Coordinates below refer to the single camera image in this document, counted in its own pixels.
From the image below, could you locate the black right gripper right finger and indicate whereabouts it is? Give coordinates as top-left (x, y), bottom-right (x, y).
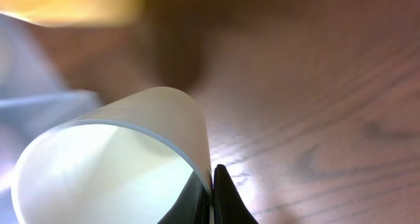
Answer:
top-left (213, 164), bottom-right (258, 224)

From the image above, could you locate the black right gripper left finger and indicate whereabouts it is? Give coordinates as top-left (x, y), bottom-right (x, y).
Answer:
top-left (158, 172), bottom-right (209, 224)

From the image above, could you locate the cream cup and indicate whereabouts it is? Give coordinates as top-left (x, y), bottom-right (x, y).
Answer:
top-left (11, 87), bottom-right (212, 224)

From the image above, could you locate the clear plastic storage bin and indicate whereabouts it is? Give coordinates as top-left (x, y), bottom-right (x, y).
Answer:
top-left (1, 16), bottom-right (100, 223)

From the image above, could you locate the yellow cup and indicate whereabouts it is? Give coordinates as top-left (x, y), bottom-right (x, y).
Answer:
top-left (1, 0), bottom-right (145, 27)

